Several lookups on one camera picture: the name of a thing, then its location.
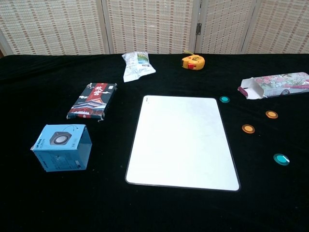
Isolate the white magnetic board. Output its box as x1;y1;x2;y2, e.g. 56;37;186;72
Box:
125;95;241;192

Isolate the white snack bag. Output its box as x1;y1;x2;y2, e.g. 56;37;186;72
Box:
121;51;156;83

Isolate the dark palace print box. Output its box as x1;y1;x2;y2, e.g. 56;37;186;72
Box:
66;82;118;122

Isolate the yellow tape measure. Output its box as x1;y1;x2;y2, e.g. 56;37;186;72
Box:
181;50;206;71

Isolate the woven folding screen panel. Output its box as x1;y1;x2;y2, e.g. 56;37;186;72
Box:
241;0;309;54
0;0;111;56
194;0;256;54
101;0;201;54

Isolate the blue speaker carton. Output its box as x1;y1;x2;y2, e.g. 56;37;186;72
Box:
30;124;93;173

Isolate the floral print carton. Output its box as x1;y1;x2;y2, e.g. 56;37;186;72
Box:
237;72;309;100

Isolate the black velvet tablecloth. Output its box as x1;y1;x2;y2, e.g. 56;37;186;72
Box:
0;53;309;232

